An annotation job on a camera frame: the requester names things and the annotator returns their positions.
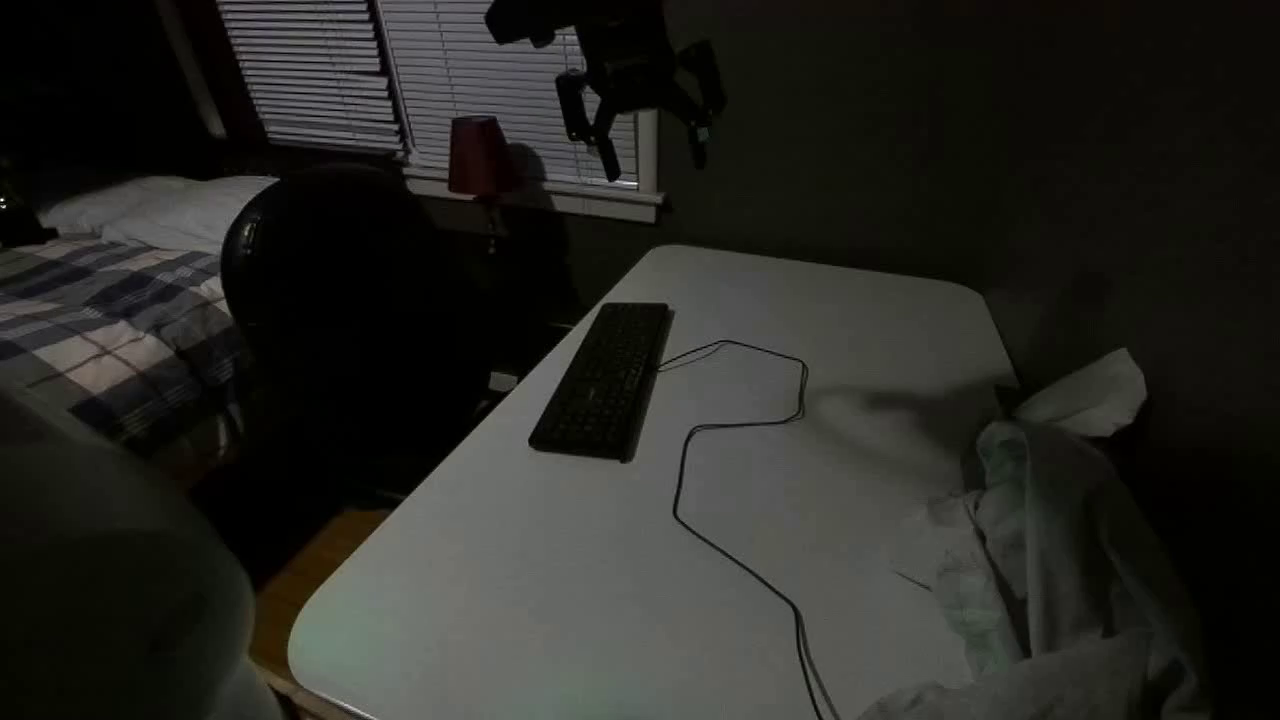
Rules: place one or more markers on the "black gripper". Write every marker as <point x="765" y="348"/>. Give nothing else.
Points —
<point x="602" y="32"/>

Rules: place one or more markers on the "black computer keyboard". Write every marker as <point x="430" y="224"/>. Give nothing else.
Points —
<point x="602" y="386"/>

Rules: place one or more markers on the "red shade table lamp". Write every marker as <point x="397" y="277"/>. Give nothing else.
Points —
<point x="478" y="155"/>

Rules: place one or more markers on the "white window blind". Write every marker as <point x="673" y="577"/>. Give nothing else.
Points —
<point x="452" y="63"/>
<point x="312" y="74"/>

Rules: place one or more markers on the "black office chair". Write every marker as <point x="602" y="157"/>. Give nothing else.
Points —
<point x="323" y="282"/>

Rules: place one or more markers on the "white pillow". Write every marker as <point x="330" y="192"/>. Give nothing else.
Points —
<point x="163" y="208"/>

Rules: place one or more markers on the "plaid bed blanket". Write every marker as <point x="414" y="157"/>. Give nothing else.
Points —
<point x="105" y="333"/>

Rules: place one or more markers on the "crumpled white cloth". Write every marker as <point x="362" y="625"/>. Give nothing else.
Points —
<point x="1067" y="562"/>

